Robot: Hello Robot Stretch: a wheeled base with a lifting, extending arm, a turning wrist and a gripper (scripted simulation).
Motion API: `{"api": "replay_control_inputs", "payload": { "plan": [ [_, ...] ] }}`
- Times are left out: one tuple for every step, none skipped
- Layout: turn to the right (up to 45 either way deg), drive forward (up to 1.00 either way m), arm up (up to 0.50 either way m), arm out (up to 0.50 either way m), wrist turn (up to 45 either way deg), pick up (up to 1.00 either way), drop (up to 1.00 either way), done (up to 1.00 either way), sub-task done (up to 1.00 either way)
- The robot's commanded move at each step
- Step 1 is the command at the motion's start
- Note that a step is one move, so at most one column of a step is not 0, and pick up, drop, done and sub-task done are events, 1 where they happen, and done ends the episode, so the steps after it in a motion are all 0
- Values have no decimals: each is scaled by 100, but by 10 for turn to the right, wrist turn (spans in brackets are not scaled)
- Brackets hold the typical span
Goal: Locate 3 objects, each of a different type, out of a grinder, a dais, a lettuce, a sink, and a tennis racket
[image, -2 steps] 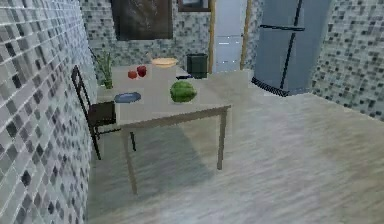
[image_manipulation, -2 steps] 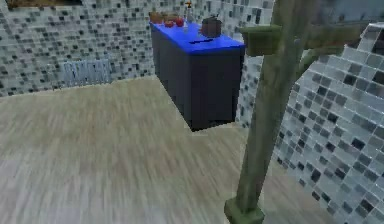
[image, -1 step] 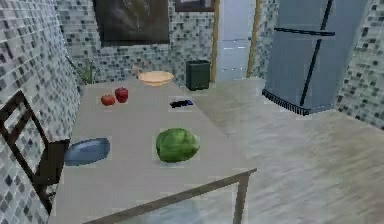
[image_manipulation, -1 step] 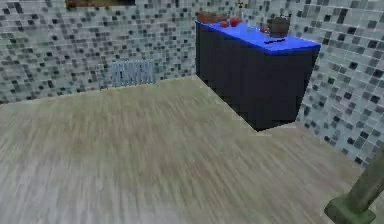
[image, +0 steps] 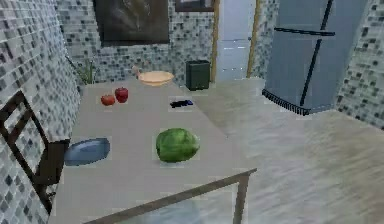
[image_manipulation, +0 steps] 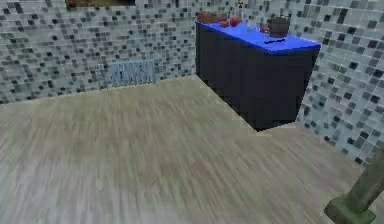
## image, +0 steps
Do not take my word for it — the green lettuce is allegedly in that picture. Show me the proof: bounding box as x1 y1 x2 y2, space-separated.
155 127 201 164

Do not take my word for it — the dark green bin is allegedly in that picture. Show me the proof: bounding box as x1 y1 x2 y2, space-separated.
185 59 211 92

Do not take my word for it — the tan bowl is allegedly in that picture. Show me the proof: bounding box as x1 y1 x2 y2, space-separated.
137 70 175 87

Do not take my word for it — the grey dining table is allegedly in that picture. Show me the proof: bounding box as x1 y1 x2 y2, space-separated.
47 78 254 224

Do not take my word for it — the red apple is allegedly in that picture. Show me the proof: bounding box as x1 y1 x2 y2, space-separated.
114 87 130 104

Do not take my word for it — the pale room door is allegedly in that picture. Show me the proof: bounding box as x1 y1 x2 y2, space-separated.
215 0 257 83

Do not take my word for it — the red tomato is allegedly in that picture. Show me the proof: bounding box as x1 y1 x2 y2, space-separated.
100 94 116 107

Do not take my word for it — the small dark framed picture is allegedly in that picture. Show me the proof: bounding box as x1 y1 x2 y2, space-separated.
174 0 216 13

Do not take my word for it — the blue plate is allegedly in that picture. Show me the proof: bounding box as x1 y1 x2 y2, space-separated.
63 137 111 167

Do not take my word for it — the green house plant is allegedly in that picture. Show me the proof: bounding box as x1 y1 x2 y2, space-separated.
65 55 98 86

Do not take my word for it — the grey fridge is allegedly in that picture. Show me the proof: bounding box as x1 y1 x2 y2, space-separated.
261 0 369 117

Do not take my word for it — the dark wooden chair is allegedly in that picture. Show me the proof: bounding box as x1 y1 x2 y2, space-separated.
0 89 71 215

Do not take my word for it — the black fridge handle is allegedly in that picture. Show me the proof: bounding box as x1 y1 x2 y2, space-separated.
273 27 336 37

